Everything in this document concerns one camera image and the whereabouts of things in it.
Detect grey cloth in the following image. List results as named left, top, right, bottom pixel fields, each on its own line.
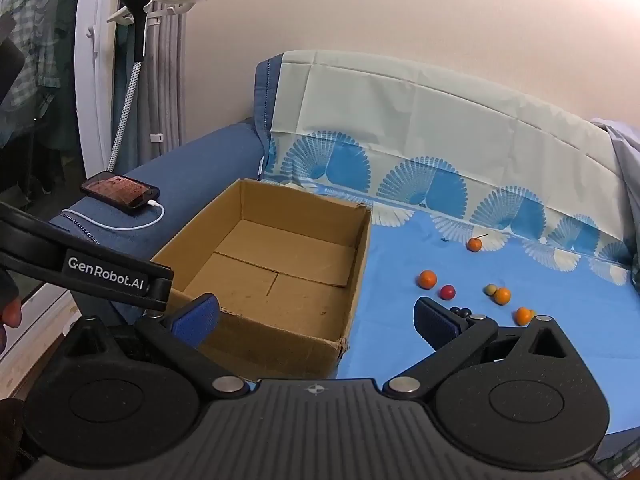
left=590, top=117, right=640, bottom=261

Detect plaid shirt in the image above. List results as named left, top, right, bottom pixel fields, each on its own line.
left=0, top=0, right=77, bottom=111

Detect person's left hand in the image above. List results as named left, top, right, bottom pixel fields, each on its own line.
left=0, top=266, right=24, bottom=353

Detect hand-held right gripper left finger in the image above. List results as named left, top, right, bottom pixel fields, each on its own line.
left=62, top=294, right=251, bottom=402

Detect white door frame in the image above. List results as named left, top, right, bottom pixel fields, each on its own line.
left=74, top=0, right=132, bottom=176

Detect black smartphone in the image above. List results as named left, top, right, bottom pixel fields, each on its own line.
left=80, top=171, right=161, bottom=217

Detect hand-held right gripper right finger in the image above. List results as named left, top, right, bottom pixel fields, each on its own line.
left=382, top=296, right=584, bottom=402

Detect white charging cable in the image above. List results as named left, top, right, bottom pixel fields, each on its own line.
left=62, top=200, right=166, bottom=232

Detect garment steamer with braided hose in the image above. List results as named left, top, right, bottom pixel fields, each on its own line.
left=106, top=0, right=153, bottom=173

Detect cardboard box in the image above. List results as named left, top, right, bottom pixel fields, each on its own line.
left=150, top=178, right=373, bottom=381

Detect fan print blue sheet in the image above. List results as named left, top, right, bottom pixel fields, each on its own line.
left=260, top=50, right=640, bottom=436

